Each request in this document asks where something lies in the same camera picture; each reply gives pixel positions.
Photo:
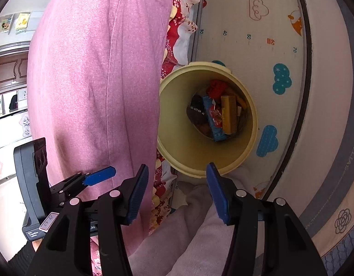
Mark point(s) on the brown wooden cabinet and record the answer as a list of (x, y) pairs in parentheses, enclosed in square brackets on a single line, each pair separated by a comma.
[(7, 69)]

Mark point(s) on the red cloth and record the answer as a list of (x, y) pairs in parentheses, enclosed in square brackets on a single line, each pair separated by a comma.
[(217, 87)]

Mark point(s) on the black cloth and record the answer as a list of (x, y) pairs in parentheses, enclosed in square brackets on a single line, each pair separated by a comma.
[(197, 103)]

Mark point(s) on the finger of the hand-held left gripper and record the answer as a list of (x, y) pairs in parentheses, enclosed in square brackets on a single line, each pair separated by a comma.
[(99, 175)]

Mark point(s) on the white cloud play mat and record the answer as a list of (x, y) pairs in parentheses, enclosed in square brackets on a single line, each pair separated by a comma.
[(251, 49)]

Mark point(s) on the red and white packet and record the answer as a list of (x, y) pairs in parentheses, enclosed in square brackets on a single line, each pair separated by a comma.
[(215, 116)]

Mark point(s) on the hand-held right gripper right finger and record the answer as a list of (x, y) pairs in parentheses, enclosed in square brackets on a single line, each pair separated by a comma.
[(218, 195)]

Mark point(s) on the wall book rack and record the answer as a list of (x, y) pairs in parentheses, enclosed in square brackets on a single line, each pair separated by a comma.
[(21, 21)]

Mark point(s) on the pink blanket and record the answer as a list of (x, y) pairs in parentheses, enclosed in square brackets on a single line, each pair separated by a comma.
[(93, 77)]

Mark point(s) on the blue cardboard box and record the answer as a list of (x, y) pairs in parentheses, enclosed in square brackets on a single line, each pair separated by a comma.
[(217, 133)]

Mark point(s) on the round white grey mat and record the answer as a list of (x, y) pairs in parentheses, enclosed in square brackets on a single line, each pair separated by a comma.
[(338, 120)]

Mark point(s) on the red floral bedsheet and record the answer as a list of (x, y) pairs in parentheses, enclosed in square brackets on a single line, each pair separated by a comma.
[(179, 23)]

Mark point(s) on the cream plastic bin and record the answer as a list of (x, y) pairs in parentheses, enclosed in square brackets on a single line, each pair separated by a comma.
[(179, 138)]

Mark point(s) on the person's left forearm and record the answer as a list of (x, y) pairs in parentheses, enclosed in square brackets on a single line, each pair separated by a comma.
[(21, 260)]

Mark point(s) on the gold cardboard box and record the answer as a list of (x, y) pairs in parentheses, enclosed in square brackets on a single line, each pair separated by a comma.
[(228, 115)]

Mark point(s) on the white floral wardrobe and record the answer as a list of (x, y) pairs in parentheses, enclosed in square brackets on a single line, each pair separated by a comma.
[(10, 138)]

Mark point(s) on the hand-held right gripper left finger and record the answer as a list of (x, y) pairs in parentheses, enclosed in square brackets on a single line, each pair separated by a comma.
[(138, 195)]

